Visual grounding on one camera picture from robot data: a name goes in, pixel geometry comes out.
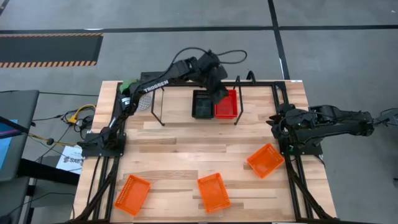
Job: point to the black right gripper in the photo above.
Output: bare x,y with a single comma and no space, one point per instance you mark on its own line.
287,121

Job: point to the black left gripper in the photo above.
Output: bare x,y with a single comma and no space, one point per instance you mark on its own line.
214,74

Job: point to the red slotted plastic basket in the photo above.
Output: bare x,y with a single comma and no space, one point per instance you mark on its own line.
227,109

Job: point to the black slotted plastic basket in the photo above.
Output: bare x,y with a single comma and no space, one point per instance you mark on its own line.
202,107

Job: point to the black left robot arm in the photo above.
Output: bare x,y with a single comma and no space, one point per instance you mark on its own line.
155,85

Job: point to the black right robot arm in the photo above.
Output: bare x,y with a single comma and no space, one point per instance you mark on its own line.
342,124

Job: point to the orange slotted plastic basket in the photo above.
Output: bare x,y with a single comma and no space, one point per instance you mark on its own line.
132,195
214,193
265,160

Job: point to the white perforated round object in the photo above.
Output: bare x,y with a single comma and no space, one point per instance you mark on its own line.
145,101

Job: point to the green object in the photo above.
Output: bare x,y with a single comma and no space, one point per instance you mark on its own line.
127,84

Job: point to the grey object beside table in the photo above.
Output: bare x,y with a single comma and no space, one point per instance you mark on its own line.
388,118

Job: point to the white printed paper sheet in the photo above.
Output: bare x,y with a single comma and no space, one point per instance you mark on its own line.
70,160

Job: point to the black hazard-striped floor mat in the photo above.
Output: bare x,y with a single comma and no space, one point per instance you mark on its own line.
46,49

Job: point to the black cart base beam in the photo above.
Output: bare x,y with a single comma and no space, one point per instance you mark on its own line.
46,171

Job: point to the blue screen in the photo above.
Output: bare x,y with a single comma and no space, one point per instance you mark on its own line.
4,146

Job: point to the black metal camera frame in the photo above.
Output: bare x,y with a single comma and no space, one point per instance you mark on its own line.
180,102

